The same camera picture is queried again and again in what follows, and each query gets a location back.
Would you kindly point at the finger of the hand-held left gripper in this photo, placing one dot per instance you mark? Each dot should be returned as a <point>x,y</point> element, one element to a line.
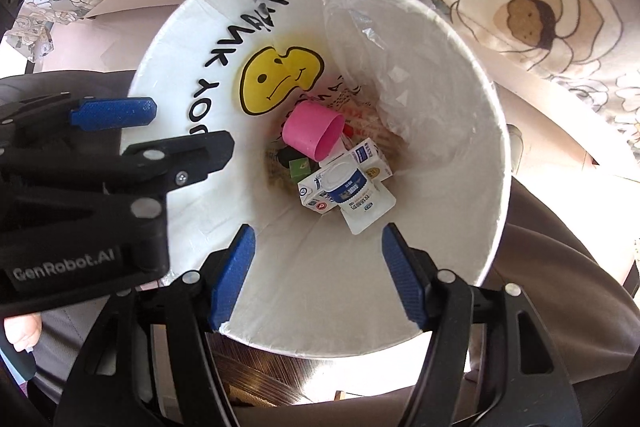
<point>115,113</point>
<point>200,147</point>

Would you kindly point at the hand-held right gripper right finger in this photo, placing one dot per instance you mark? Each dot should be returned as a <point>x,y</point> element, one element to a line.
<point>405,277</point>

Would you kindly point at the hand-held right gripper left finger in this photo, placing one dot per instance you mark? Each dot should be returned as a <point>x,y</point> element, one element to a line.
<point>232,277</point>

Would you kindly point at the white barcode box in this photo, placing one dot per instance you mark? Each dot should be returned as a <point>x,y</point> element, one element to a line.
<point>367,217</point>

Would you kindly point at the white round waste bin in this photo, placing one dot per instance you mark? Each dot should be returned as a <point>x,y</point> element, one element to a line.
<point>325,297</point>

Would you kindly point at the dark green toy block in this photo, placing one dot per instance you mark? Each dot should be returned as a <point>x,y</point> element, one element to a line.
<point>300,167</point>

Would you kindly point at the smiley print plastic bag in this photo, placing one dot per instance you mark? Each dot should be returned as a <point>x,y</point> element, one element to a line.
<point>280,77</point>

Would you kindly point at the white bottle blue label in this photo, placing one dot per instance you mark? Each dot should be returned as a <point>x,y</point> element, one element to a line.
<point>347,184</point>

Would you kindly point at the pink cup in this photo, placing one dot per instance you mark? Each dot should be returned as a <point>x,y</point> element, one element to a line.
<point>307,129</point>

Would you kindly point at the white milk carton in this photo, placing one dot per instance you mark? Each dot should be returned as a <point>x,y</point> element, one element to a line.
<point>372,162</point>

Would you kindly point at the person's left hand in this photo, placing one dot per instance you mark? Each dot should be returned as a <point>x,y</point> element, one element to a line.
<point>20,332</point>

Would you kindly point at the person's right leg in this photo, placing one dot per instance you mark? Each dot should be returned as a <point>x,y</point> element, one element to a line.
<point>565,282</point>

